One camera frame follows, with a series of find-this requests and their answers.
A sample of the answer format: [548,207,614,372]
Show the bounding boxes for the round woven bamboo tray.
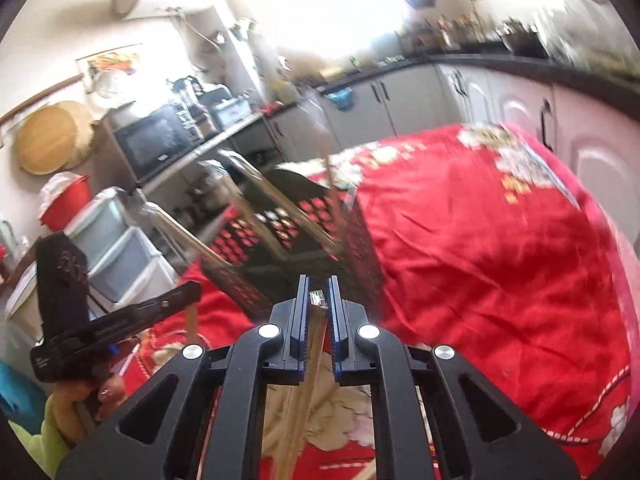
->
[12,105,81,176]
[55,100,96,171]

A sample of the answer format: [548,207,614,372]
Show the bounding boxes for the kitchen window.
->
[260,0,416,61]

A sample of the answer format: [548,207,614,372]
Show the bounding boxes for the fruit wall picture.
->
[75,44,144,95]

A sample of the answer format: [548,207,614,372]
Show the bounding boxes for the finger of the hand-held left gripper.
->
[132,280,203,328]

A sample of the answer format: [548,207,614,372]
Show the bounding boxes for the white plastic bag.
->
[39,172,76,211]

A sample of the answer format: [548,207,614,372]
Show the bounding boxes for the plastic drawer tower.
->
[65,187,180,306]

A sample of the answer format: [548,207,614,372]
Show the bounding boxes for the metal shelf rack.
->
[135,110,281,241]

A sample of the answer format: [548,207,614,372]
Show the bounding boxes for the grey plastic box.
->
[210,97,252,131]

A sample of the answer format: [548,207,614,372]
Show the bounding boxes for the green plastic utensil basket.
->
[200,167,386,322]

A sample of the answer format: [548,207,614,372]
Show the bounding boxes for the red plastic bucket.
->
[39,174,93,233]

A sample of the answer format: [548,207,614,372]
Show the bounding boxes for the bamboo chopstick pair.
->
[272,290,331,480]

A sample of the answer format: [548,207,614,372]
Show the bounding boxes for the wooden rolling pin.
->
[0,73,85,133]

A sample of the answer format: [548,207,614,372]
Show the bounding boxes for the blue hanging cloth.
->
[327,87,357,112]

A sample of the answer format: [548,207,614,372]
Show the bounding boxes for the black kitchen countertop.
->
[320,52,640,96]

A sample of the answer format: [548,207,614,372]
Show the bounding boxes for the black pot with lid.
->
[500,20,548,58]

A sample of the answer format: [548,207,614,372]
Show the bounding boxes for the black blender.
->
[172,76,211,128]

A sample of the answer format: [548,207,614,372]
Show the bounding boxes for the person's left forearm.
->
[0,360,76,466]

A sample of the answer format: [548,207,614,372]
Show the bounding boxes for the white lower cabinets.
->
[265,60,640,221]

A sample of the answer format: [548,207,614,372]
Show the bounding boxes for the black microwave oven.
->
[110,102,200,186]

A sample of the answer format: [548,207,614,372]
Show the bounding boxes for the red floral blanket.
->
[115,124,638,480]

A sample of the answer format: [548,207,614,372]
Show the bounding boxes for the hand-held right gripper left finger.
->
[55,275,311,480]

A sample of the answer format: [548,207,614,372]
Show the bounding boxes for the group of chopsticks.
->
[144,149,358,273]

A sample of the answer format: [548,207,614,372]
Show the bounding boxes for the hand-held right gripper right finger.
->
[327,275,581,480]

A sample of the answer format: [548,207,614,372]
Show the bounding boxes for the person's left hand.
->
[82,374,128,422]

